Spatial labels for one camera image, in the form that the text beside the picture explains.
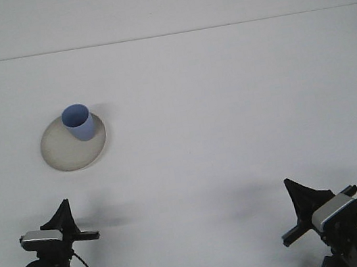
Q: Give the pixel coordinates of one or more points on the pale blue cup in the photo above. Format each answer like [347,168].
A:
[82,129]

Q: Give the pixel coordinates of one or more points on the pale round plate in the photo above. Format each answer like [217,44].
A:
[72,154]

